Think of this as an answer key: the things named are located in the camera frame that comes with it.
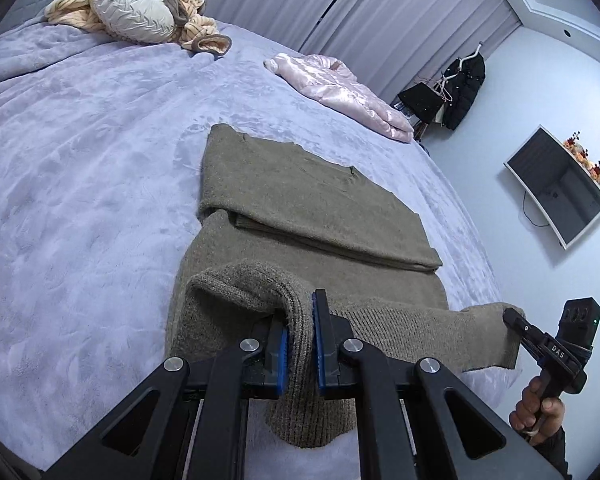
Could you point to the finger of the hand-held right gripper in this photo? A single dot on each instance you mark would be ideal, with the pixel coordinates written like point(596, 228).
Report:
point(522, 330)

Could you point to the person's right forearm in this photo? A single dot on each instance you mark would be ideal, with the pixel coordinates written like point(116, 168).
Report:
point(552, 452)

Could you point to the person's right hand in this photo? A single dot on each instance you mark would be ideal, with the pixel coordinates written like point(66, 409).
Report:
point(532, 410)

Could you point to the beige garment with brown trim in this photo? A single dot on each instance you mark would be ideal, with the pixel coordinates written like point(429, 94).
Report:
point(199, 22)

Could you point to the pink satin puffer jacket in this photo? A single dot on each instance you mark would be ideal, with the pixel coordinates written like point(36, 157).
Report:
point(340, 90)

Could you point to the lavender plush bed blanket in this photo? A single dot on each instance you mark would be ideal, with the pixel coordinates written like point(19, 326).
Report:
point(89, 185)

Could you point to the black hanging coat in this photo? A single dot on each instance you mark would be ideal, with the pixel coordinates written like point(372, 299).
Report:
point(462, 90)

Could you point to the orange flower arrangement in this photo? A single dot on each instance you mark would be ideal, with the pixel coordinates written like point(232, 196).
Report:
point(587, 157)

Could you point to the olive brown knit sweater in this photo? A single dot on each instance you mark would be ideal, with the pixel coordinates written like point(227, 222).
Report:
point(310, 210)

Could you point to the clothes hanger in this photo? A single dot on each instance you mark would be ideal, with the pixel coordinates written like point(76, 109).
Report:
point(445, 91)

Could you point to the round white pleated pillow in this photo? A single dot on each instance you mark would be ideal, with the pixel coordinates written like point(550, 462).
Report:
point(132, 7)

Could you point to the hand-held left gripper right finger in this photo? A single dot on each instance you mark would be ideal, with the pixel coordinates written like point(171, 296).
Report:
point(320, 342)

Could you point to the grey curtains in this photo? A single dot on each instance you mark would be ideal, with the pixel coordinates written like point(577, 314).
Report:
point(330, 5)

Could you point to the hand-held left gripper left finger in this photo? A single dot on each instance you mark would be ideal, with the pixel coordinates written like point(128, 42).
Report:
point(280, 355)

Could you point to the white coat rack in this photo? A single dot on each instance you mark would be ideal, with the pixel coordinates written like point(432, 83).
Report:
point(467, 56)

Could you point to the wall television with white frame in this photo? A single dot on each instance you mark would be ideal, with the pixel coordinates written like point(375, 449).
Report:
point(555, 185)

